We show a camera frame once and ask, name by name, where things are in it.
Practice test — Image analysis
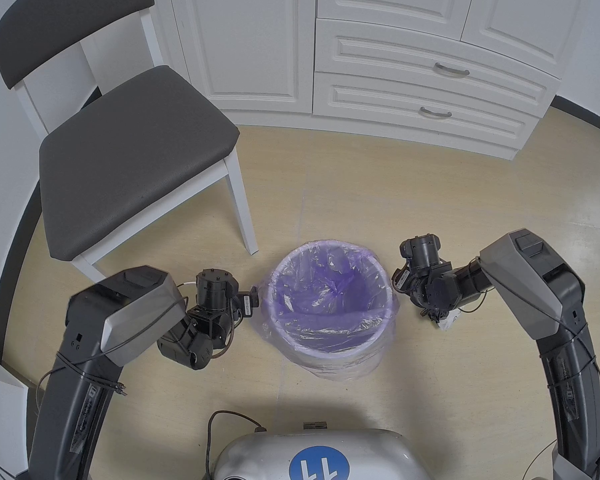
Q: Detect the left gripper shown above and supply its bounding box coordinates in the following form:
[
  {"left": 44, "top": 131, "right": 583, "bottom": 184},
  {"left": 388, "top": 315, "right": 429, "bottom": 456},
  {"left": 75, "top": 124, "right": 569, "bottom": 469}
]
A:
[{"left": 228, "top": 286, "right": 261, "bottom": 325}]

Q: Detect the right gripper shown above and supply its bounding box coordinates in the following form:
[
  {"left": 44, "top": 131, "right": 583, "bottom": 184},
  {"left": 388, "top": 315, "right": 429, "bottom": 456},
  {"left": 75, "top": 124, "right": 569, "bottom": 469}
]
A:
[{"left": 391, "top": 265, "right": 424, "bottom": 297}]

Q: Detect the purple plastic bag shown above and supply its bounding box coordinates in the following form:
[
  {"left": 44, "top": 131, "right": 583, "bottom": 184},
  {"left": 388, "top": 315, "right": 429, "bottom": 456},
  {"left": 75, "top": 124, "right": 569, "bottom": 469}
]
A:
[{"left": 259, "top": 239, "right": 402, "bottom": 383}]

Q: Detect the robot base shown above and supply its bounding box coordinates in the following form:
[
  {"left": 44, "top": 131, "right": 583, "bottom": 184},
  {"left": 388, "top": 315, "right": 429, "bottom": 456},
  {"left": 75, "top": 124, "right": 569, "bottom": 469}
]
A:
[{"left": 215, "top": 420, "right": 423, "bottom": 480}]

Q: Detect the white trash bin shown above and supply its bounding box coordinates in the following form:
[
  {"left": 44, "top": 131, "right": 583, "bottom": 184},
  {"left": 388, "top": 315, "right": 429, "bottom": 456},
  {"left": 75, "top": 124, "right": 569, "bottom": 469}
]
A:
[{"left": 270, "top": 243, "right": 399, "bottom": 375}]

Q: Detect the crumpled white paper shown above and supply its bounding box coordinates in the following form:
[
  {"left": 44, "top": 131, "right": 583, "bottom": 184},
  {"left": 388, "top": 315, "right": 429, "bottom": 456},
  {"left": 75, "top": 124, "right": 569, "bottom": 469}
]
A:
[{"left": 437, "top": 309, "right": 464, "bottom": 332}]

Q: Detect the white chair dark grey seat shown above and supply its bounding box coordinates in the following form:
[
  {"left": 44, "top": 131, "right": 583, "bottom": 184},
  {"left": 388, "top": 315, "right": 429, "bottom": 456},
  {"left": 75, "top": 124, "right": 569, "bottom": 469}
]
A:
[{"left": 0, "top": 0, "right": 259, "bottom": 281}]

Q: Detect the white wardrobe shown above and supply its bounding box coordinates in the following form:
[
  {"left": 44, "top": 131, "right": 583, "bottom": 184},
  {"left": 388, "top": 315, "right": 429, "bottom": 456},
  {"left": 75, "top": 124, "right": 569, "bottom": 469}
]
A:
[{"left": 150, "top": 0, "right": 593, "bottom": 161}]

